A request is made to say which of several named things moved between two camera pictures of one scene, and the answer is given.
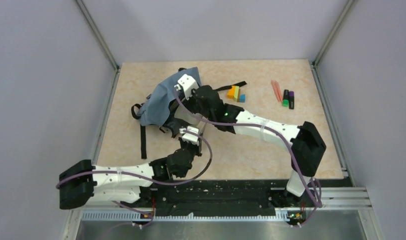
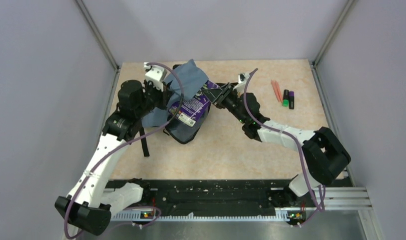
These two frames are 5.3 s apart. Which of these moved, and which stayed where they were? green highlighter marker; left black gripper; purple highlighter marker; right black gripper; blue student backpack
Moved: right black gripper; blue student backpack; left black gripper
Stayed: green highlighter marker; purple highlighter marker
